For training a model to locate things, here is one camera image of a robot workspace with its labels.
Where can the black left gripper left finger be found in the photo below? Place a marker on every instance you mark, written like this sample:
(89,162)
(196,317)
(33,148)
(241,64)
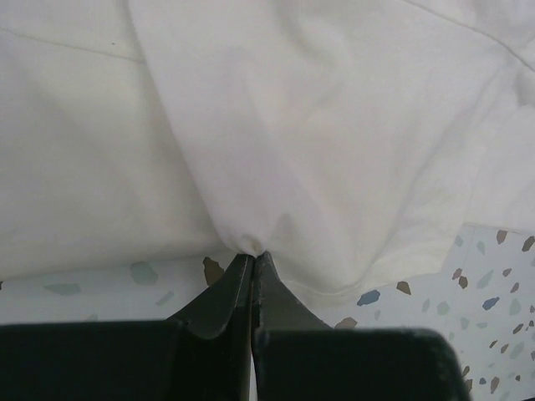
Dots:
(201,352)

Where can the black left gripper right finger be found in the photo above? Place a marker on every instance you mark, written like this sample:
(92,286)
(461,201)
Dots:
(297,356)

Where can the white t-shirt red print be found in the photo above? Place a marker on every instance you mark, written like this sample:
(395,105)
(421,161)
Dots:
(351,139)

